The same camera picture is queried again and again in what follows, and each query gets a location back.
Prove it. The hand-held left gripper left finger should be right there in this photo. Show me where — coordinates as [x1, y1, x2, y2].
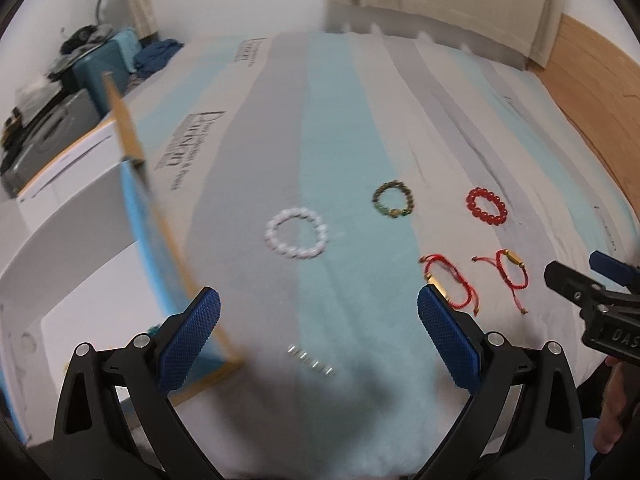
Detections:
[52, 286, 226, 480]

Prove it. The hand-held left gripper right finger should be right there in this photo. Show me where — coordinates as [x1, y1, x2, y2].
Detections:
[410, 284, 587, 480]

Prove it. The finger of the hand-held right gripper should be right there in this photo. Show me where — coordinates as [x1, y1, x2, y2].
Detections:
[544, 260, 610, 312]
[588, 251, 640, 295]

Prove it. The red string bracelet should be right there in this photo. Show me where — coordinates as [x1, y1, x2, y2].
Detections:
[471, 248, 530, 317]
[419, 254, 482, 317]

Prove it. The red bead bracelet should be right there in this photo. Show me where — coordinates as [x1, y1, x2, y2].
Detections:
[466, 187, 509, 225]

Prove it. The white bead bracelet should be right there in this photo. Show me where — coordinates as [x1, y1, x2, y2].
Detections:
[264, 207, 329, 261]

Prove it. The white cardboard box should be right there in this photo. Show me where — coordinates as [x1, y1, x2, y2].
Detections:
[0, 72, 247, 448]

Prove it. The brown bead bracelet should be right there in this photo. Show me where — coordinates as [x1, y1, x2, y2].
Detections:
[371, 181, 415, 221]

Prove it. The person's right hand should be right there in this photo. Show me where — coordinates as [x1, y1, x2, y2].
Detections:
[592, 356, 640, 454]

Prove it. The person's dark clothing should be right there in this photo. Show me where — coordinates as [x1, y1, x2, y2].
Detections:
[577, 372, 610, 420]

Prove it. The striped blue grey blanket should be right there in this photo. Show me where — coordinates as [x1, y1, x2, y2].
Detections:
[117, 30, 640, 467]

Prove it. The grey suitcase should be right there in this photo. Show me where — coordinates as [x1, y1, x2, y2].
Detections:
[0, 90, 104, 197]

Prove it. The dark blue cloth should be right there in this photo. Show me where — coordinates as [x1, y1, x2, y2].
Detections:
[132, 39, 184, 80]

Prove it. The blue suitcase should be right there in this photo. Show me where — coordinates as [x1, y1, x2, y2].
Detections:
[71, 27, 142, 107]

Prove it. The dark clothes pile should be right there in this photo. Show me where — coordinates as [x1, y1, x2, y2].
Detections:
[59, 22, 117, 57]

